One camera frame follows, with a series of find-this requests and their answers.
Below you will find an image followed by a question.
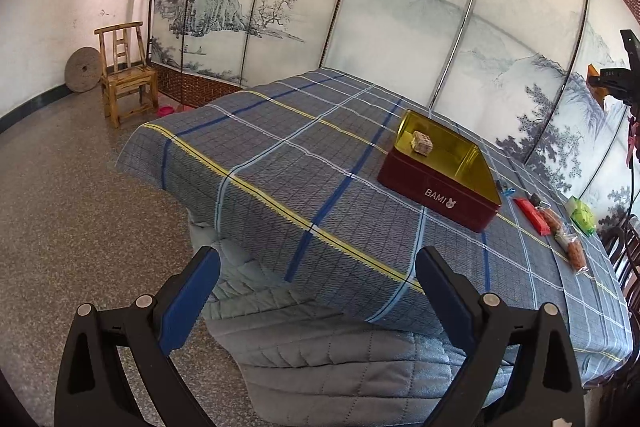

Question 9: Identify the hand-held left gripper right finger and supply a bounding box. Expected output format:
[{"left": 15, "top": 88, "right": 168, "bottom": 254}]
[{"left": 415, "top": 246, "right": 587, "bottom": 427}]

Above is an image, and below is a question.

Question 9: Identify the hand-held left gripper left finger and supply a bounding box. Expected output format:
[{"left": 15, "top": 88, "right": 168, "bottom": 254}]
[{"left": 54, "top": 246, "right": 222, "bottom": 427}]

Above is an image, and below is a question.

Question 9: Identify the red tin box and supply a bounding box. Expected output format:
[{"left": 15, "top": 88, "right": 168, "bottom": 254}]
[{"left": 376, "top": 109, "right": 503, "bottom": 234}]

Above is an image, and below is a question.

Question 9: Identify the red snack packet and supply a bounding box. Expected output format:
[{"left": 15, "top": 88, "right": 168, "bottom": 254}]
[{"left": 514, "top": 198, "right": 552, "bottom": 237}]

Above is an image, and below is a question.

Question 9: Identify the grey quilted table cover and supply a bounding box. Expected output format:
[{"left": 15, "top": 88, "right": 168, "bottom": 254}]
[{"left": 187, "top": 212, "right": 516, "bottom": 413}]

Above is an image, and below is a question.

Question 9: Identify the orange sausage snack packet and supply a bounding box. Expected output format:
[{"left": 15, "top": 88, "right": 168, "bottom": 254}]
[
  {"left": 542, "top": 207, "right": 567, "bottom": 234},
  {"left": 564, "top": 234, "right": 589, "bottom": 274}
]

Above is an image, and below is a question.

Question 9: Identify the green snack packet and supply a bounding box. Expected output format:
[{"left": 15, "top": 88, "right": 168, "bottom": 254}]
[{"left": 564, "top": 196, "right": 597, "bottom": 238}]

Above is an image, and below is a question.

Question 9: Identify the small beige wrapped snack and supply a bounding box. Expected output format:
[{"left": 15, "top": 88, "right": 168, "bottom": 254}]
[{"left": 410, "top": 132, "right": 434, "bottom": 156}]

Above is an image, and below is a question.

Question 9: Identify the dark wooden chair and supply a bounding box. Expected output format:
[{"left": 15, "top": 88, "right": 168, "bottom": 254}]
[{"left": 602, "top": 214, "right": 640, "bottom": 303}]

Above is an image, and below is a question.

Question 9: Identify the grey plaid tablecloth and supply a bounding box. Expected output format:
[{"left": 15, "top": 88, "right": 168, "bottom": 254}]
[{"left": 115, "top": 67, "right": 633, "bottom": 388}]

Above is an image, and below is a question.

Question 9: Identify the landscape painted folding screen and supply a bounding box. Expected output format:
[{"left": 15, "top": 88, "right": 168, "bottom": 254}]
[{"left": 147, "top": 0, "right": 640, "bottom": 228}]

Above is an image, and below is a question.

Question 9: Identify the small wooden chair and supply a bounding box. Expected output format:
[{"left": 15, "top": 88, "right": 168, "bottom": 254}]
[{"left": 94, "top": 21, "right": 160, "bottom": 128}]

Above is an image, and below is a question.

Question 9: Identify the round stone millstone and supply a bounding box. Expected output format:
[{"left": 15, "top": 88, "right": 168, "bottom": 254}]
[{"left": 64, "top": 48, "right": 101, "bottom": 94}]

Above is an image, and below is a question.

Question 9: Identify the black metal frame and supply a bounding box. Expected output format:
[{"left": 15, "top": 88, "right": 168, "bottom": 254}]
[{"left": 146, "top": 0, "right": 161, "bottom": 68}]

